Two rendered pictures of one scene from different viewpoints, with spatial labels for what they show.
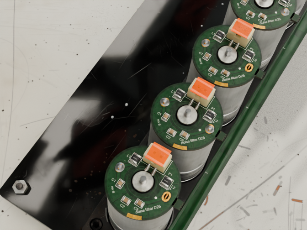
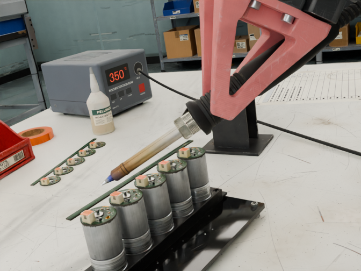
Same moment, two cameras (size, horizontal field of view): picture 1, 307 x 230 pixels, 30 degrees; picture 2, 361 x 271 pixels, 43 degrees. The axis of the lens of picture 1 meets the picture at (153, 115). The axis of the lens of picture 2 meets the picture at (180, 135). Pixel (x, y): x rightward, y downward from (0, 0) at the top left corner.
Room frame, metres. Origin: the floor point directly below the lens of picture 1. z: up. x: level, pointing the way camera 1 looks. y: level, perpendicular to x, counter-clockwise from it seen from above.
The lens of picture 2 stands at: (0.41, 0.08, 0.96)
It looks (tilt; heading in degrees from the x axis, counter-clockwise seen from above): 19 degrees down; 193
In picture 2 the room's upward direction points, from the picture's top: 9 degrees counter-clockwise
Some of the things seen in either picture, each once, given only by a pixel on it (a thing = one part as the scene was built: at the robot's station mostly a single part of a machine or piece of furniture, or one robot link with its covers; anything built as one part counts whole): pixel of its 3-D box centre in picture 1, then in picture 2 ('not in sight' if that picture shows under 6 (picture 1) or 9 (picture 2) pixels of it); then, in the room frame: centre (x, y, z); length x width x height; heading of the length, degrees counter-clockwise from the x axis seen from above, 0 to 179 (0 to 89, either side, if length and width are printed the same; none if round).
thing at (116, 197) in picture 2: not in sight; (117, 197); (0.13, -0.04, 0.82); 0.01 x 0.01 x 0.01; 64
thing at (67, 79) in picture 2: not in sight; (98, 83); (-0.35, -0.23, 0.80); 0.15 x 0.12 x 0.10; 62
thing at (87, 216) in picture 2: not in sight; (88, 216); (0.16, -0.05, 0.82); 0.01 x 0.01 x 0.01; 64
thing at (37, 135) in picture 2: not in sight; (34, 136); (-0.20, -0.30, 0.76); 0.06 x 0.06 x 0.01
